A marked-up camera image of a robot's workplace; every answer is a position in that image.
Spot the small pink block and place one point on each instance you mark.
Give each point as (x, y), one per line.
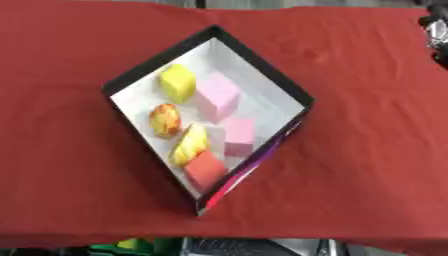
(240, 136)

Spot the yellow block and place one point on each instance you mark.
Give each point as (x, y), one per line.
(177, 82)

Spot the large pink block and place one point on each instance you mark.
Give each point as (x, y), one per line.
(217, 96)

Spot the red block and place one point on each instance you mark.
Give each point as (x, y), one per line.
(204, 170)

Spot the yellow striped toy fruit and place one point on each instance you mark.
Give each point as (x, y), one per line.
(191, 144)

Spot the orange yellow toy fruit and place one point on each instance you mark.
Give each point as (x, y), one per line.
(165, 120)

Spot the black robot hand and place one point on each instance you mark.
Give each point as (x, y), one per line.
(438, 33)

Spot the black box with white inside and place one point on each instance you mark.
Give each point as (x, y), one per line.
(256, 66)

